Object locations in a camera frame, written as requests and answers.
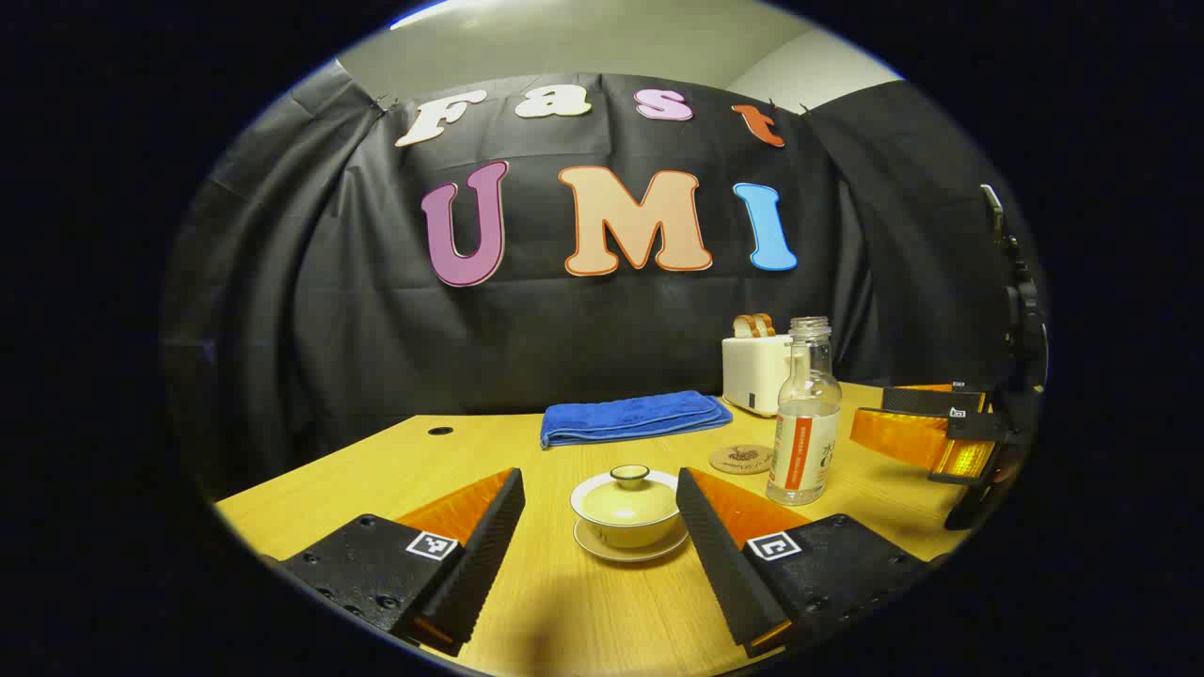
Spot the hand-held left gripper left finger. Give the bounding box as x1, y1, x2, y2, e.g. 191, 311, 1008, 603
282, 467, 526, 657

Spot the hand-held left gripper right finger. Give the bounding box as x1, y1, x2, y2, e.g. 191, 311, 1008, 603
675, 467, 932, 659

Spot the clear water bottle orange label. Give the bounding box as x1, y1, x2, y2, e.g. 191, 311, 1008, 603
766, 317, 843, 507

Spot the round brown coaster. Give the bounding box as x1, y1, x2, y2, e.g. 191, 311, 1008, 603
708, 444, 777, 476

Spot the cream teacup lid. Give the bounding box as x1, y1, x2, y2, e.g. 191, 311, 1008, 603
585, 464, 676, 525

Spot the white toaster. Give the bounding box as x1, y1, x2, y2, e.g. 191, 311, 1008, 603
721, 334, 796, 418

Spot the folded blue towel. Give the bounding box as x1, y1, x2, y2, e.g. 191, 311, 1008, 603
540, 390, 734, 450

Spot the black backdrop cloth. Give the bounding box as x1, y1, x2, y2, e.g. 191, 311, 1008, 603
165, 61, 1036, 499

